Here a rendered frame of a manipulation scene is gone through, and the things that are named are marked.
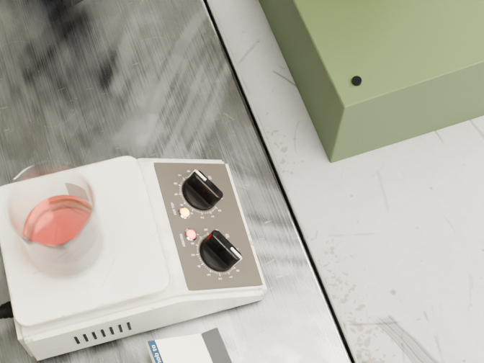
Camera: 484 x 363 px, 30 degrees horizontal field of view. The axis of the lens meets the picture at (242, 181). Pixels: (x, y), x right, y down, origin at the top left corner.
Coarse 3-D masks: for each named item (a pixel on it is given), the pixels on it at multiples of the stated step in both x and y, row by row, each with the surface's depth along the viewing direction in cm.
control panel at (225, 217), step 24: (168, 168) 76; (192, 168) 77; (216, 168) 78; (168, 192) 74; (168, 216) 73; (192, 216) 74; (216, 216) 76; (240, 216) 77; (192, 240) 73; (240, 240) 76; (192, 264) 72; (240, 264) 74; (192, 288) 71; (216, 288) 72
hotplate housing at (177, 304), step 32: (160, 160) 76; (192, 160) 78; (160, 192) 74; (160, 224) 73; (256, 256) 76; (256, 288) 74; (64, 320) 69; (96, 320) 69; (128, 320) 70; (160, 320) 73; (32, 352) 71; (64, 352) 73
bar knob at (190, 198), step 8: (192, 176) 75; (200, 176) 75; (184, 184) 75; (192, 184) 75; (200, 184) 75; (208, 184) 75; (184, 192) 75; (192, 192) 75; (200, 192) 75; (208, 192) 75; (216, 192) 75; (192, 200) 75; (200, 200) 75; (208, 200) 75; (216, 200) 75; (200, 208) 75; (208, 208) 75
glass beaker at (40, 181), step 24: (48, 168) 64; (72, 168) 64; (24, 192) 65; (48, 192) 67; (72, 192) 68; (24, 216) 67; (96, 216) 64; (24, 240) 62; (72, 240) 61; (96, 240) 66; (48, 264) 65; (72, 264) 65; (96, 264) 69
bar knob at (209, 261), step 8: (216, 232) 73; (208, 240) 73; (216, 240) 72; (224, 240) 73; (200, 248) 73; (208, 248) 73; (216, 248) 73; (224, 248) 72; (232, 248) 72; (208, 256) 73; (216, 256) 73; (224, 256) 73; (232, 256) 72; (240, 256) 72; (208, 264) 72; (216, 264) 73; (224, 264) 73; (232, 264) 73
